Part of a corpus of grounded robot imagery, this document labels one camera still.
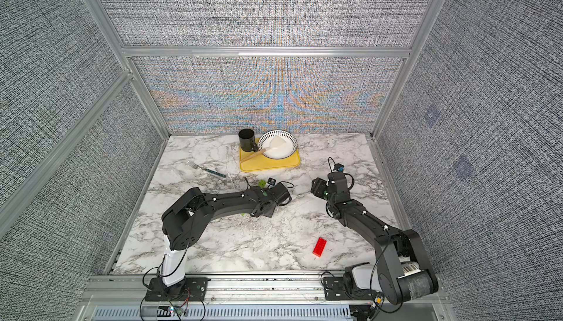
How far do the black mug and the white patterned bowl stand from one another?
0.09 ft

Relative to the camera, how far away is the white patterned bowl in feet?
3.64

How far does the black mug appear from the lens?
110 centimetres
